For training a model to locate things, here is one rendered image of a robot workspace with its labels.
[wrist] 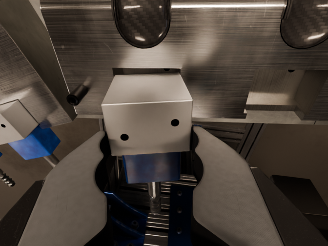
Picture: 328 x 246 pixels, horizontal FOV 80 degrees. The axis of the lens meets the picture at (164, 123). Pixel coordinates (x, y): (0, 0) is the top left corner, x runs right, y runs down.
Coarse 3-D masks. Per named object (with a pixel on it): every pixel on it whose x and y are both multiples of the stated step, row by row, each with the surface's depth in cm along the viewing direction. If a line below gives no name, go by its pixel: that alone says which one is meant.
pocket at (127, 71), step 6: (114, 72) 16; (120, 72) 17; (126, 72) 18; (132, 72) 18; (138, 72) 18; (144, 72) 18; (150, 72) 18; (156, 72) 18; (162, 72) 18; (168, 72) 18; (180, 72) 17
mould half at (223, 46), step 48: (48, 0) 13; (96, 0) 13; (192, 0) 12; (240, 0) 12; (96, 48) 14; (144, 48) 14; (192, 48) 14; (240, 48) 14; (288, 48) 14; (96, 96) 17; (192, 96) 16; (240, 96) 16
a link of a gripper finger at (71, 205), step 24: (96, 144) 10; (72, 168) 9; (96, 168) 9; (48, 192) 8; (72, 192) 8; (96, 192) 8; (48, 216) 7; (72, 216) 7; (96, 216) 7; (24, 240) 6; (48, 240) 6; (72, 240) 6; (96, 240) 6
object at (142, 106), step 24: (120, 96) 11; (144, 96) 11; (168, 96) 11; (120, 120) 11; (144, 120) 11; (168, 120) 11; (120, 144) 12; (144, 144) 12; (168, 144) 12; (144, 168) 15; (168, 168) 15
